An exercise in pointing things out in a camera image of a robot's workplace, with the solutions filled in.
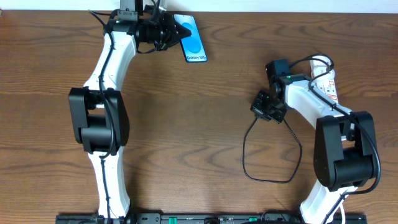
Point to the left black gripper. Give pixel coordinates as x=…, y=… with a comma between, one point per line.
x=170, y=32

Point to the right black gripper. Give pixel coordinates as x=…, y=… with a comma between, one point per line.
x=268, y=110

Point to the blue Galaxy smartphone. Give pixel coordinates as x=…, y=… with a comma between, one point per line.
x=193, y=49

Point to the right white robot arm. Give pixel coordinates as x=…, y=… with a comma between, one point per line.
x=345, y=159

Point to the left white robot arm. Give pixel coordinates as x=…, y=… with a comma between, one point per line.
x=99, y=117

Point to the white power strip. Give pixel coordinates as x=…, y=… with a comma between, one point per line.
x=326, y=83

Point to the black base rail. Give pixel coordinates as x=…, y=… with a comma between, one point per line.
x=156, y=218

